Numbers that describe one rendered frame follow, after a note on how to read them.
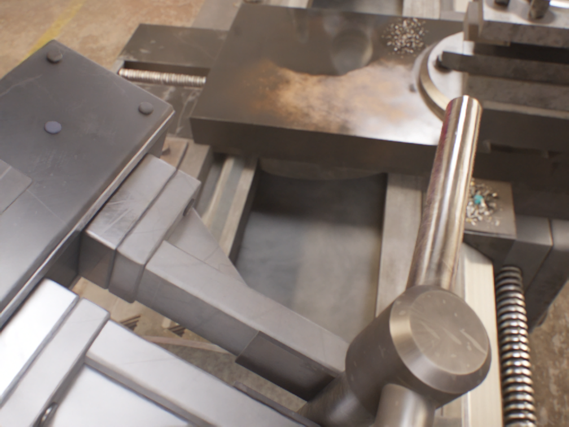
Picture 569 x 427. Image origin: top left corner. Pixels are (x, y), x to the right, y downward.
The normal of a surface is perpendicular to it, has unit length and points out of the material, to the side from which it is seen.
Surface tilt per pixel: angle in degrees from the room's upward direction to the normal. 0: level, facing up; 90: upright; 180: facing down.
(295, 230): 10
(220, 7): 0
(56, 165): 22
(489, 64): 90
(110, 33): 0
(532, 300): 90
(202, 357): 1
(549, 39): 90
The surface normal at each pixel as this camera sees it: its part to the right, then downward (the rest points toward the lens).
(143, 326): 0.73, -0.33
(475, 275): 0.56, -0.45
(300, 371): -0.36, 0.67
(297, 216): 0.05, -0.49
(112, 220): 0.34, -0.55
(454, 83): -0.02, -0.65
